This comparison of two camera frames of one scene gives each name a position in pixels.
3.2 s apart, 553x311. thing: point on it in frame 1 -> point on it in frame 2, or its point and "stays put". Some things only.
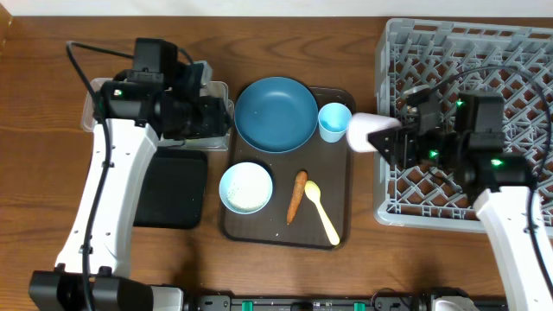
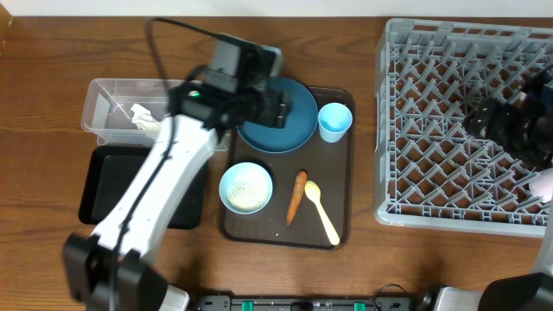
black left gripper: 212,121 -> 278,103
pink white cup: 360,123 -> 543,185
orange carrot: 300,185 stays put
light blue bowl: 245,187 stays put
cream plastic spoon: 314,191 stays put
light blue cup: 334,119 stays put
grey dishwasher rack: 457,56 stays put
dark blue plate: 276,115 stays put
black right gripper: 403,141 -> 505,112
